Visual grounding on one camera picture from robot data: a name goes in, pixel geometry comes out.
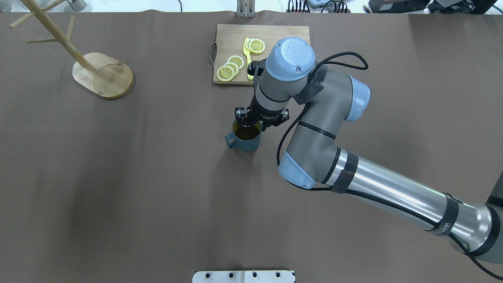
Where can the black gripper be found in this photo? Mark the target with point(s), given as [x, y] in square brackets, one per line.
[261, 114]

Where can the dark blue mug yellow inside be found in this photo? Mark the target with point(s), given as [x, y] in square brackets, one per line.
[246, 138]

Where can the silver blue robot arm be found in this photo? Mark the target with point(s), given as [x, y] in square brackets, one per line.
[331, 98]

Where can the wooden mug tree rack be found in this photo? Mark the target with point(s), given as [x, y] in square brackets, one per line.
[101, 74]

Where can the small steel cup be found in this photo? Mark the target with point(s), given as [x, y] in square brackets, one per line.
[77, 5]

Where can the lemon slice outer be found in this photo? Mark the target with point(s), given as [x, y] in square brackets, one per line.
[224, 74]

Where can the lemon slice middle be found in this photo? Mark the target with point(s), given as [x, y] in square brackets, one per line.
[234, 67]

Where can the lemon slice inner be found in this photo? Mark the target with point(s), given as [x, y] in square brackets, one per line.
[238, 60]

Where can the yellow plastic spoon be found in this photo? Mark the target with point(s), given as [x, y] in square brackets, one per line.
[246, 53]

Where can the lemon slice on spoon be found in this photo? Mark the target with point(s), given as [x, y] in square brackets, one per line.
[256, 45]

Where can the wooden cutting board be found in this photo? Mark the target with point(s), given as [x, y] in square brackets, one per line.
[230, 40]

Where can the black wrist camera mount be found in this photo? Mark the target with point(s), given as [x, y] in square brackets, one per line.
[256, 68]

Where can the aluminium frame post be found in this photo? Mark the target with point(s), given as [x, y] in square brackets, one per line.
[246, 9]

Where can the white pedestal column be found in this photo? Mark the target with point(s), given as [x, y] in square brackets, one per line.
[245, 276]

